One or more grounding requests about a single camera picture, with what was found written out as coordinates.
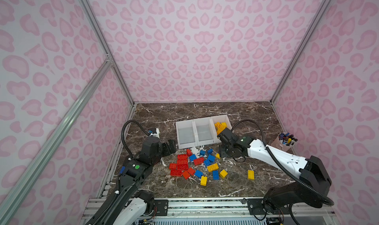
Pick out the yellow round lego piece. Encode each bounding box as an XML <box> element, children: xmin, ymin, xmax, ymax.
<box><xmin>214</xmin><ymin>122</ymin><xmax>224</xmax><ymax>131</ymax></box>

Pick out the yellow lego brick small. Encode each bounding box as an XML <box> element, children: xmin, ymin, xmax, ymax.
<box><xmin>219</xmin><ymin>170</ymin><xmax>228</xmax><ymax>179</ymax></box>

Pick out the white three-compartment plastic bin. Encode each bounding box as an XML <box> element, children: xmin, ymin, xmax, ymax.
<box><xmin>175</xmin><ymin>114</ymin><xmax>232</xmax><ymax>149</ymax></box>

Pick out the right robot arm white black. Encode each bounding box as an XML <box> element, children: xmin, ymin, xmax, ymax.
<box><xmin>215</xmin><ymin>122</ymin><xmax>335</xmax><ymax>214</ymax></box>

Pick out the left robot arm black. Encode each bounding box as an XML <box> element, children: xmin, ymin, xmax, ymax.
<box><xmin>87</xmin><ymin>120</ymin><xmax>176</xmax><ymax>225</ymax></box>

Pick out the red lego brick pile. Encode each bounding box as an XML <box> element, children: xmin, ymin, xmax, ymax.
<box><xmin>169</xmin><ymin>149</ymin><xmax>205</xmax><ymax>180</ymax></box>

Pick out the blue lego brick front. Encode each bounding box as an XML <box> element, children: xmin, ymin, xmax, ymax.
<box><xmin>212</xmin><ymin>170</ymin><xmax>220</xmax><ymax>180</ymax></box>

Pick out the blue lego brick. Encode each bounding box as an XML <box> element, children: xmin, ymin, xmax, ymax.
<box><xmin>212</xmin><ymin>170</ymin><xmax>220</xmax><ymax>180</ymax></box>
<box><xmin>194</xmin><ymin>170</ymin><xmax>203</xmax><ymax>179</ymax></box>

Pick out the blue lego brick left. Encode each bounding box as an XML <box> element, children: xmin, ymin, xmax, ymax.
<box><xmin>194</xmin><ymin>170</ymin><xmax>203</xmax><ymax>179</ymax></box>

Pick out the yellow lego brick front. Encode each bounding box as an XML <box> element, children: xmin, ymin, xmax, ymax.
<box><xmin>200</xmin><ymin>176</ymin><xmax>207</xmax><ymax>186</ymax></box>

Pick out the pink cup of markers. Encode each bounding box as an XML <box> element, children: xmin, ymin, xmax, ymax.
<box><xmin>270</xmin><ymin>132</ymin><xmax>298</xmax><ymax>152</ymax></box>

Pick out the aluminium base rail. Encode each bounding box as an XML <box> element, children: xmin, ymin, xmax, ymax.
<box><xmin>79</xmin><ymin>196</ymin><xmax>338</xmax><ymax>225</ymax></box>

